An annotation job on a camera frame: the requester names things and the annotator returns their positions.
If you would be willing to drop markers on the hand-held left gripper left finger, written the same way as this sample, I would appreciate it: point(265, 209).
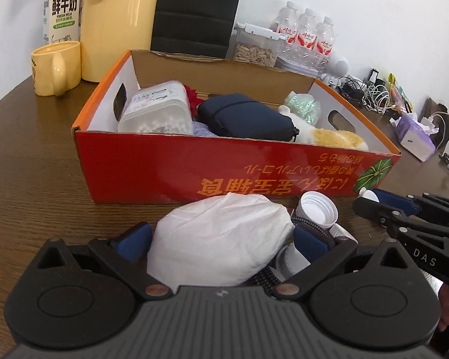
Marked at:
point(134, 241)

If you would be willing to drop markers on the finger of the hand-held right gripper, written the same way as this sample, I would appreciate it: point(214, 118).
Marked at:
point(393, 199)
point(370, 209)

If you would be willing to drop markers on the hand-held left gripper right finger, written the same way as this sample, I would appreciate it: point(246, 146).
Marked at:
point(310, 243)

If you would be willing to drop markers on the white plastic bottle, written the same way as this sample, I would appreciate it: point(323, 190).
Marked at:
point(318, 213)

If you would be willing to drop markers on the red orange cardboard box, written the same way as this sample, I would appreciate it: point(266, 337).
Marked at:
point(153, 168)

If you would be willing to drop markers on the white plastic bag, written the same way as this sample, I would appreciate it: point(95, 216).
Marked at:
point(217, 235)

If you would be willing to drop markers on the purple tissue pack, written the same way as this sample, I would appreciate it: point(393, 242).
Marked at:
point(415, 136)

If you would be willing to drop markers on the white yellow plush toy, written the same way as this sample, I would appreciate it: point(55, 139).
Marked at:
point(321, 135)

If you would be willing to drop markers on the brown paper bag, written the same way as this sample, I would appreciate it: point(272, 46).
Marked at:
point(439, 117)

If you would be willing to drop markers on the colourful snack packet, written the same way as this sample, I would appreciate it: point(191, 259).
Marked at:
point(398, 91)

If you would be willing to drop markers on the purple knitted cloth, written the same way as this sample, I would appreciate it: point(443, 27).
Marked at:
point(202, 130)

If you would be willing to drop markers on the white lidded plastic container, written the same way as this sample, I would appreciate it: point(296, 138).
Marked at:
point(157, 108)

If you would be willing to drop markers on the navy fabric pouch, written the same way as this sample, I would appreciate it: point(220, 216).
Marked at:
point(243, 116)

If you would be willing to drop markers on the white robot figurine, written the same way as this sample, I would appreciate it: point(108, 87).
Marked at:
point(336, 65)

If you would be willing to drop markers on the red artificial flower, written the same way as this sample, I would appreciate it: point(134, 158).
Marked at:
point(192, 95)

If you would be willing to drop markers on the yellow mug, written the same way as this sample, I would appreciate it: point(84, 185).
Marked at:
point(54, 67)

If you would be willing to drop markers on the clear seed container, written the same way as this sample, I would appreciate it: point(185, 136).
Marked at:
point(256, 48)

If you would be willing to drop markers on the yellow thermos jug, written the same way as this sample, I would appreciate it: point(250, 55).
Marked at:
point(116, 26)

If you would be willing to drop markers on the black paper bag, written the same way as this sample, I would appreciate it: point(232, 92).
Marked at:
point(194, 11)

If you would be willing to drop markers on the white milk carton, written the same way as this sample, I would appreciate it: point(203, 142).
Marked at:
point(61, 11)

